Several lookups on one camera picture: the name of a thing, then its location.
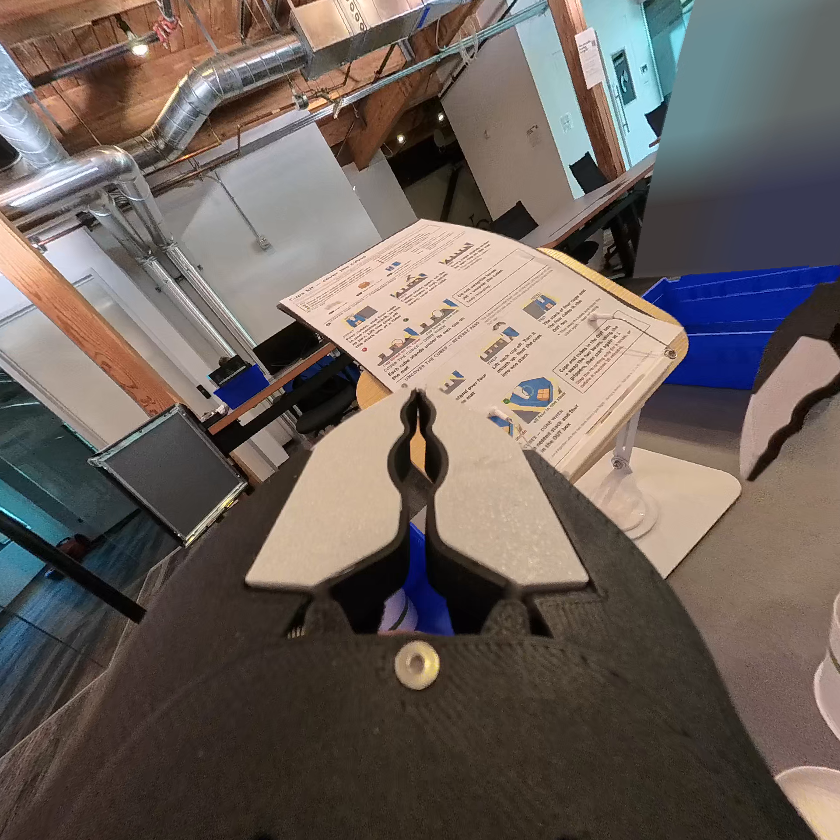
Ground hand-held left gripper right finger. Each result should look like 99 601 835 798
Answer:
419 387 592 636

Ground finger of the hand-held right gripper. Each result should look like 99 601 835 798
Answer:
739 335 840 483

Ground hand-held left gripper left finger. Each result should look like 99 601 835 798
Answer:
245 387 421 636

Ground blue plastic bin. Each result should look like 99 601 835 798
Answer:
642 264 840 392
377 521 455 636

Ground wooden-top office desk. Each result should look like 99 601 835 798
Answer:
202 340 358 454

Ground grey desk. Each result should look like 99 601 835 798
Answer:
570 387 840 788

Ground long office desk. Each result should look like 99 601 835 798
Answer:
521 150 658 277

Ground black office chair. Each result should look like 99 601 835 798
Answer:
294 371 363 435
491 200 540 242
568 151 610 196

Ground clear suction cup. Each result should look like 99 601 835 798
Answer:
576 467 660 534

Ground blue sheet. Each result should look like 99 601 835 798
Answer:
213 366 271 409

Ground metal framed grey screen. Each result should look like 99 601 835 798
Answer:
87 403 249 548

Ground black monitor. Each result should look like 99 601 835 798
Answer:
252 322 324 376

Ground printed instruction sheet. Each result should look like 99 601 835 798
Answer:
279 220 678 470

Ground silver ceiling pipes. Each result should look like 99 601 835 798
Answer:
82 187 265 371

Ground wooden pillar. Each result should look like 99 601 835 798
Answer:
0 215 183 416
546 0 629 183

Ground white paper notice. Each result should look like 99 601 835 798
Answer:
576 26 602 91

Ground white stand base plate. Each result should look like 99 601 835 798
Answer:
570 446 742 580

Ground black glass wall post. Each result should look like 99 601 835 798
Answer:
0 508 147 624

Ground silver round duct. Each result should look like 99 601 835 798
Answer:
0 42 161 221

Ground silver flexible duct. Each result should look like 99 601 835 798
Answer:
134 34 311 168

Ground silver rectangular air duct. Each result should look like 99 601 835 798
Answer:
287 0 547 81

